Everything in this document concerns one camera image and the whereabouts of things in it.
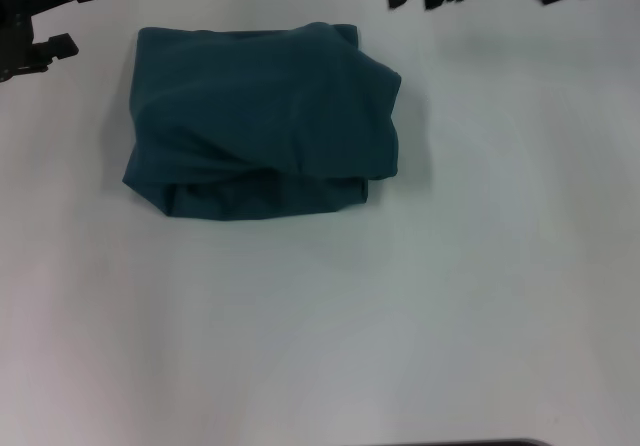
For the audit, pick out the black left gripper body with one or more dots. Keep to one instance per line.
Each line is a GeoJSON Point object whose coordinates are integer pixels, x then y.
{"type": "Point", "coordinates": [17, 31]}

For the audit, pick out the teal FREE! print t-shirt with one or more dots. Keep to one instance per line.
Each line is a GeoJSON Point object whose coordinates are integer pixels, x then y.
{"type": "Point", "coordinates": [260, 116]}

